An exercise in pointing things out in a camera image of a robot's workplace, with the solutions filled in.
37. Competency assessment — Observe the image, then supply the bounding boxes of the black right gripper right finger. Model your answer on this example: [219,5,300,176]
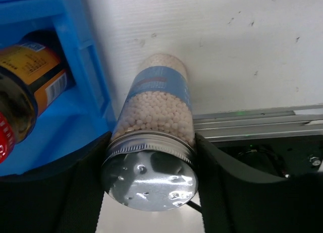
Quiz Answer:
[195,134,322,232]

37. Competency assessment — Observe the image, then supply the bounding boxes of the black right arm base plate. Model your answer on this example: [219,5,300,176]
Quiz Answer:
[213,135,322,178]

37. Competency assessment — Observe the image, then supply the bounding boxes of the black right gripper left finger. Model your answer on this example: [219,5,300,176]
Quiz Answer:
[1,132,111,232]

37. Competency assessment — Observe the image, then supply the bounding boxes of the blue three-compartment plastic bin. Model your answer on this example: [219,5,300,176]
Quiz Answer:
[0,0,118,178]

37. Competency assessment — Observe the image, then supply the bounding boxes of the white bead jar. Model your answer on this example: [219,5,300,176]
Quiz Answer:
[101,54,198,211]

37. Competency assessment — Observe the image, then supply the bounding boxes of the red-capped sauce jar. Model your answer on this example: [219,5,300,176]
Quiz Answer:
[1,30,75,162]

